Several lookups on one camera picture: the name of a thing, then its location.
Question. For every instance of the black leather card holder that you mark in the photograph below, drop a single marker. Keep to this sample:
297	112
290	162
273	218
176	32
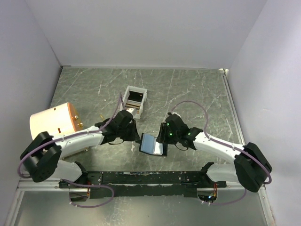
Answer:
149	145

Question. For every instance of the right side aluminium rail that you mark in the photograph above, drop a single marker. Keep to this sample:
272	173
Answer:
224	73

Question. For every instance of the black VIP credit card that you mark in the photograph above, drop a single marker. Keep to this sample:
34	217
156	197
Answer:
135	96

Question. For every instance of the beige cylindrical lamp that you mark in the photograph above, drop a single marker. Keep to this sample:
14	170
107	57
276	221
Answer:
59	120

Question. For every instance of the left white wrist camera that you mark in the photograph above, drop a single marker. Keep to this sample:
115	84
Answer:
133	111

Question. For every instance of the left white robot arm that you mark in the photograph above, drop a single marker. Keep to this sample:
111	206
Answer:
43	158

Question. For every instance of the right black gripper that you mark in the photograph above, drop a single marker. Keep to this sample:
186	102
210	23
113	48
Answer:
162	137

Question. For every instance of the white card tray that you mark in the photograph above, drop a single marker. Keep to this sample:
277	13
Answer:
126	95

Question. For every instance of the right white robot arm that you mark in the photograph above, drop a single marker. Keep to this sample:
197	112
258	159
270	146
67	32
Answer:
247	164

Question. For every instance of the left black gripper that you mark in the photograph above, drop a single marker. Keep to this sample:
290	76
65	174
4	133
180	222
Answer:
134	135

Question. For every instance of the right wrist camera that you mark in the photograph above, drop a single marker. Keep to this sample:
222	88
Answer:
172	116

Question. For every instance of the gold credit card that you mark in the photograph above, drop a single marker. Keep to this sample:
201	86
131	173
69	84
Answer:
137	107

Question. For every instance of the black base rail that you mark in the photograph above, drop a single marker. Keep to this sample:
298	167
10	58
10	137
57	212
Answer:
157	183

